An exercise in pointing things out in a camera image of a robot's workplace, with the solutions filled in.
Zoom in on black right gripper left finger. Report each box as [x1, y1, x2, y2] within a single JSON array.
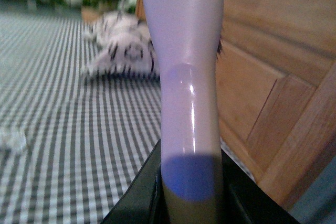
[[102, 141, 168, 223]]

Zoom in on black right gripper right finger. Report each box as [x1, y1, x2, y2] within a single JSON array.
[[222, 151, 298, 223]]

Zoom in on beige hand brush black bristles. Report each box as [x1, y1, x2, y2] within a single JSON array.
[[143, 0, 224, 223]]

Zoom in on crumpled white black paper trash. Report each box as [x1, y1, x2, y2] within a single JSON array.
[[81, 11, 160, 79]]

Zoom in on black white checkered bedsheet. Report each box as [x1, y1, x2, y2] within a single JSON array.
[[1, 13, 161, 223]]

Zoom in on wooden headboard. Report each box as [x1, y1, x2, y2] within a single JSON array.
[[135, 0, 336, 210]]

